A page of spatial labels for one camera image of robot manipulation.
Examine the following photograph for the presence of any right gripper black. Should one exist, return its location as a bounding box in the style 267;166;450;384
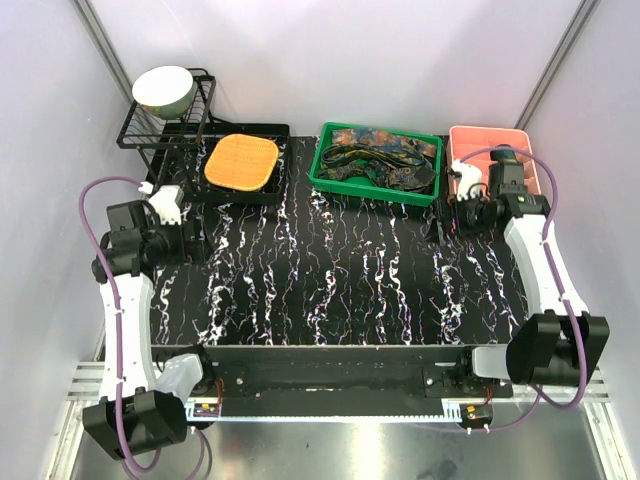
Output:
423;190;496;246

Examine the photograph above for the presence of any blue yellow floral tie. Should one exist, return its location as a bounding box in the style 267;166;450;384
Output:
321;145;399;170

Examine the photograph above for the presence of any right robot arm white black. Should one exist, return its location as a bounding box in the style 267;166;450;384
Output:
450;144;610;397

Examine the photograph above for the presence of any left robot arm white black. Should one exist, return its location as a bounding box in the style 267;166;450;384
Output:
82;200;216;462

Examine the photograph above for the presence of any dark patterned tie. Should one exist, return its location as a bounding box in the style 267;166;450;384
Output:
316;162;436;193

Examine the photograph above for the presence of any green plastic bin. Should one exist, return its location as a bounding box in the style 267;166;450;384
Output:
309;122;443;207

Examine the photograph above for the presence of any pink divided organizer box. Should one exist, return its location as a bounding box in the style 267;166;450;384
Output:
447;125;532;203

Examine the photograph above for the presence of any rolled dark green tie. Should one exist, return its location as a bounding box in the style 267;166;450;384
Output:
490;144;518;163

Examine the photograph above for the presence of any orange woven square mat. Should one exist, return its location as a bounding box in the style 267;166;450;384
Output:
204;134;279;192

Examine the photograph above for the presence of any orange teal patterned tie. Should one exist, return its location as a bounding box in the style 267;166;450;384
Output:
331;127;438;157

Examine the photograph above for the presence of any white green ceramic bowl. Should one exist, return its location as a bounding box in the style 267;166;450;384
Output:
132;66;196;120

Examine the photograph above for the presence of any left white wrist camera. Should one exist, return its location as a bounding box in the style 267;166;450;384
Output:
138;181;184;225

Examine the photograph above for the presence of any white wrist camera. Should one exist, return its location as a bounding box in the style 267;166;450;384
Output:
448;160;484;201
138;181;184;225

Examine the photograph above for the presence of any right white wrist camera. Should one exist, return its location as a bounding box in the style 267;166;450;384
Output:
448;160;484;201

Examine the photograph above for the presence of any black wire dish rack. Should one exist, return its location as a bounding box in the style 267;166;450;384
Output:
116;68;291;205

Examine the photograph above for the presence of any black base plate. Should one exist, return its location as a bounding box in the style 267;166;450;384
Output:
152;344;514;419

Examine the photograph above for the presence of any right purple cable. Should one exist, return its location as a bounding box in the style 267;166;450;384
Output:
457;146;589;434

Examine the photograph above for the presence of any purple cable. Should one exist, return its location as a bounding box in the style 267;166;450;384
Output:
457;146;589;434
78;175;211;477

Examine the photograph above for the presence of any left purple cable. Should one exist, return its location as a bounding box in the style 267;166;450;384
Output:
78;175;211;477

